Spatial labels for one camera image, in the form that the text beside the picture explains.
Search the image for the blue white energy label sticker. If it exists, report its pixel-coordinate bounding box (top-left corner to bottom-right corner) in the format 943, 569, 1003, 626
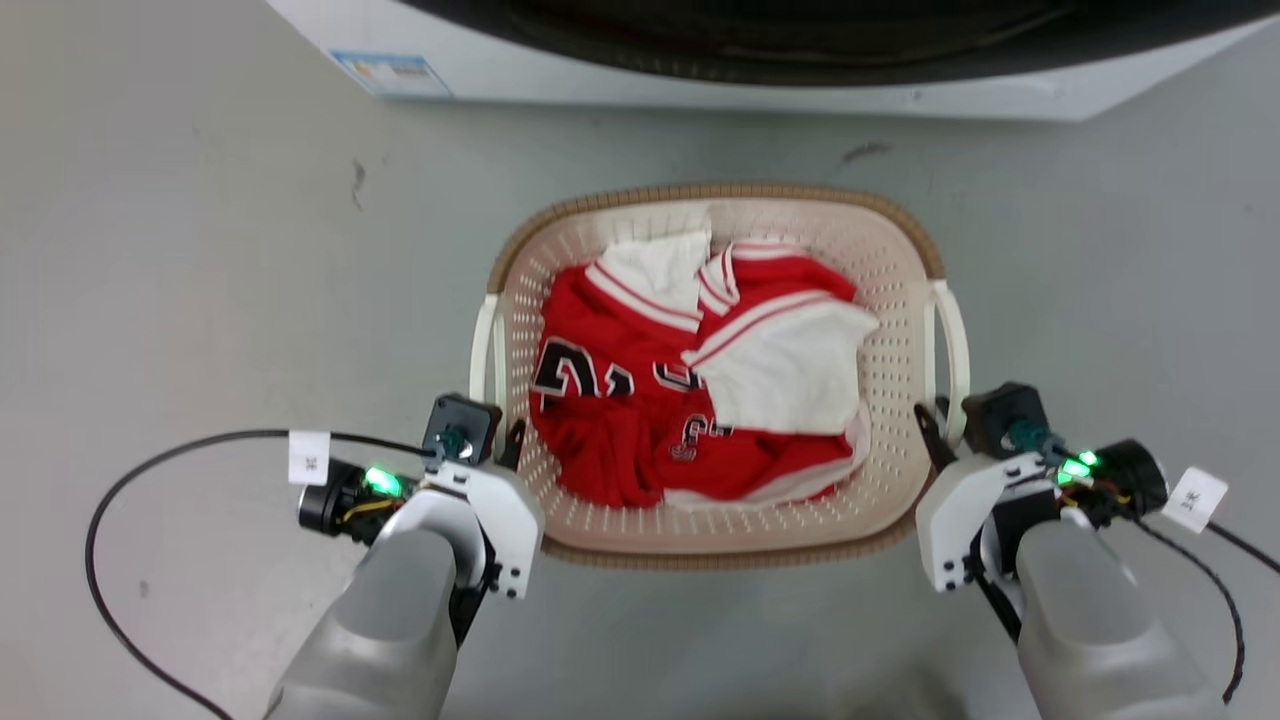
331, 50, 453, 99

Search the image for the beige perforated plastic laundry basket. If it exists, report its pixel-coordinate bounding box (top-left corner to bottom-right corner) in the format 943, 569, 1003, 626
469, 182, 971, 572

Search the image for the white left cable tag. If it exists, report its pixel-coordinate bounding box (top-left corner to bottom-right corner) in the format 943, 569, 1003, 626
288, 430, 332, 487

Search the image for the white front-load washing machine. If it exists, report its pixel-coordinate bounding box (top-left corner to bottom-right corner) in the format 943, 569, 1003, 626
266, 0, 1280, 123

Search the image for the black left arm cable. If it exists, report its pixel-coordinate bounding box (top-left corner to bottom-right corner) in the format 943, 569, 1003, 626
84, 429, 441, 720

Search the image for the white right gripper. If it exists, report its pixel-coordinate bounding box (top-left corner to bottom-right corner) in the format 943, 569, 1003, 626
915, 401, 1053, 594

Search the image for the white right cable tag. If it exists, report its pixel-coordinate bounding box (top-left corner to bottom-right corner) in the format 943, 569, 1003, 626
1161, 466, 1230, 535

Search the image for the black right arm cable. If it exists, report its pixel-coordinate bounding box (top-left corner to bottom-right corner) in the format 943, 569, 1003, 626
1128, 514, 1280, 707

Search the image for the white cloth garment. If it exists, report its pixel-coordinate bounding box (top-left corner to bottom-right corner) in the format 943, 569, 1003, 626
683, 298, 882, 437

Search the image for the red jersey with white trim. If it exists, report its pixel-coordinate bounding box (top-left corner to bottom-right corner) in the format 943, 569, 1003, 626
529, 238, 873, 510

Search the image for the white cable tag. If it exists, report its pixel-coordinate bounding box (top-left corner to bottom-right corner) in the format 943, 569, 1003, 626
1161, 466, 1230, 535
288, 430, 332, 487

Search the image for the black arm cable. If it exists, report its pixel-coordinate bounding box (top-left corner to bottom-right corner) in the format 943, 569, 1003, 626
1128, 514, 1280, 707
84, 429, 441, 720

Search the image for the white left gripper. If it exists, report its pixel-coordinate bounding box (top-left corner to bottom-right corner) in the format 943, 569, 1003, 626
418, 419, 547, 601

